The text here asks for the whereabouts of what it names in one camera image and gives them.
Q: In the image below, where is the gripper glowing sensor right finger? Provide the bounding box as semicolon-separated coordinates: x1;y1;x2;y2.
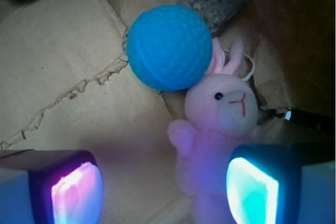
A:
226;143;335;223

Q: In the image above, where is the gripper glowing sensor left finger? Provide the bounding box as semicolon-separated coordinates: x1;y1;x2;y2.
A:
1;150;103;223

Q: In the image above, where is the pink plush bunny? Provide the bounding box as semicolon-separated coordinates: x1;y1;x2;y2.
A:
167;39;260;223

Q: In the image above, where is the brown paper bag tray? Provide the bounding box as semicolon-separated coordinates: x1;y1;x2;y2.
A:
1;0;335;223

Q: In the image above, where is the blue dimpled ball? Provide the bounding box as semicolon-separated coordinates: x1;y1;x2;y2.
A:
127;5;213;91

